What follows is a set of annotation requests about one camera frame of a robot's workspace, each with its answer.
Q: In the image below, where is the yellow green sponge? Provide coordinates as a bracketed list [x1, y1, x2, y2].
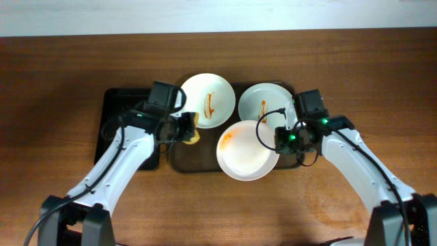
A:
[183, 112, 200, 145]

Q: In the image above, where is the white plate bottom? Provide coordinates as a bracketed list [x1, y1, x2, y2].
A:
[216, 120, 279, 181]

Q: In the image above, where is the white plate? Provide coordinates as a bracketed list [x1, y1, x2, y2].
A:
[216, 120, 279, 181]
[181, 73, 236, 128]
[238, 83, 293, 130]

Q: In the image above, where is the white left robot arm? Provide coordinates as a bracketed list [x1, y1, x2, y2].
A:
[25, 81, 196, 245]

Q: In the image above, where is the brown serving tray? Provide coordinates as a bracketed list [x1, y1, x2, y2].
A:
[168, 81, 300, 174]

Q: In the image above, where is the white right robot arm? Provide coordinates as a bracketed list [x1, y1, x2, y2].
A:
[274, 90, 436, 245]

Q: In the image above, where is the black plastic tray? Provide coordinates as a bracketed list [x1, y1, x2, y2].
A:
[94, 88, 151, 164]

